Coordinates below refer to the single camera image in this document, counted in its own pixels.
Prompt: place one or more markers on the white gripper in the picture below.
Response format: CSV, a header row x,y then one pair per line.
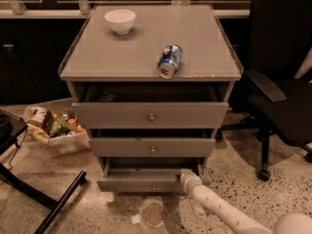
x,y
190,181

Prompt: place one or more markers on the grey bottom drawer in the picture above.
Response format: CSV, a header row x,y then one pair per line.
x,y
146,174

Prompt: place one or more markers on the grey drawer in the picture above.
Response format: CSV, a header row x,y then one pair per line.
x,y
146,174
152,143
143,106

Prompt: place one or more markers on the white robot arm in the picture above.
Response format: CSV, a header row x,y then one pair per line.
x,y
202,198

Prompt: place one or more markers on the grey middle drawer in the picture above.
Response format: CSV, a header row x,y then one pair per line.
x,y
152,143

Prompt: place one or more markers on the grey top drawer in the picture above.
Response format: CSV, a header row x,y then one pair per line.
x,y
143,106

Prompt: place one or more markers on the grey drawer cabinet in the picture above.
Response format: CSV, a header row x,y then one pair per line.
x,y
102,57

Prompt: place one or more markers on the dark item in top drawer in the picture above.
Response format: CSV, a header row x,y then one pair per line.
x,y
105,97

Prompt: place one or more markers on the round floor cover plate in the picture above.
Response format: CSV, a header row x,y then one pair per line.
x,y
153,214

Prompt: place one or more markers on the small white paper scrap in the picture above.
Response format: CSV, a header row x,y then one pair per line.
x,y
135,219

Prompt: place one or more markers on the blue soda can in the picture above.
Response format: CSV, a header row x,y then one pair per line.
x,y
169,61

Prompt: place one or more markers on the black office chair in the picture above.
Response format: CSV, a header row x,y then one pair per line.
x,y
280,37

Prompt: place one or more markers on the clear plastic snack bin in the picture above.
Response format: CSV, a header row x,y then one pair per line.
x,y
57,145

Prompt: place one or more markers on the green snack bag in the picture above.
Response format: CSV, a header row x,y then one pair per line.
x,y
59,127

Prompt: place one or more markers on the chip bag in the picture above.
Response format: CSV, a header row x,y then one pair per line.
x,y
39,123

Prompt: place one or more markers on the white ceramic bowl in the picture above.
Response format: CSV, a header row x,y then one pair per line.
x,y
120,21

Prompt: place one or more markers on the black metal stand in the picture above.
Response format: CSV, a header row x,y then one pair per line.
x,y
11,127

